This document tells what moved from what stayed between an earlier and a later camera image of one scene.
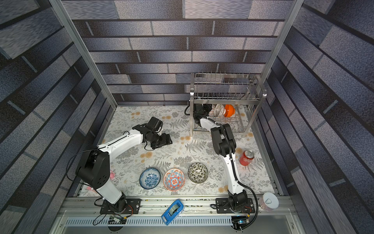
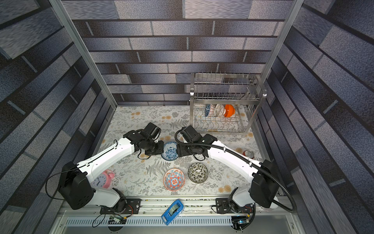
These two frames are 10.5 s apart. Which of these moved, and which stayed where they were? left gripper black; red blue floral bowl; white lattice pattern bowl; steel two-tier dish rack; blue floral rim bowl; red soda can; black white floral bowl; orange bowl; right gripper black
Moved: right gripper black; blue floral rim bowl; left gripper black
Stayed: black white floral bowl; orange bowl; red blue floral bowl; white lattice pattern bowl; steel two-tier dish rack; red soda can
